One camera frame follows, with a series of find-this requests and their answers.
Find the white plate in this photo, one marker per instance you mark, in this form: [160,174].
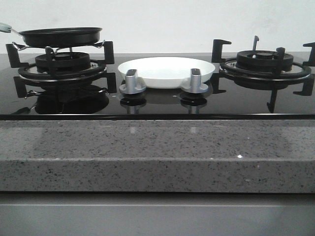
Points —
[167,72]

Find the black frying pan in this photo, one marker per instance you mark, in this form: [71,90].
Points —
[61,37]

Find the left silver stove knob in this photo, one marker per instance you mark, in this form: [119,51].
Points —
[133,83]

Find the silver stove knob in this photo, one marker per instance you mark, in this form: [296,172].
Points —
[194,84]
[133,83]

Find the right silver stove knob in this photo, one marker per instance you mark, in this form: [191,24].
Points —
[194,84]

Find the left black pan support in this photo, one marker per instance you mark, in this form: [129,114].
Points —
[23,74]

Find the black pan support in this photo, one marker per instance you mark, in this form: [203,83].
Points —
[23,74]
[287,72]

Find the right black burner head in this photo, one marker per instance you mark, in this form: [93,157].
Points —
[259,61]

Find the black burner head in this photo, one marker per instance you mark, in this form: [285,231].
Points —
[64,62]
[259,61]

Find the left black burner head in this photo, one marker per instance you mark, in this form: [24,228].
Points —
[64,62]

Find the right black pan support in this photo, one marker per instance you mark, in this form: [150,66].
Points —
[287,72]

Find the black glass gas hob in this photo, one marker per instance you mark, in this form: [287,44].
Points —
[227,98]

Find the grey cabinet drawer front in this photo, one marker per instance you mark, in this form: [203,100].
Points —
[157,215]

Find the chrome wire trivet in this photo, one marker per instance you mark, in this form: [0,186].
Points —
[20,47]

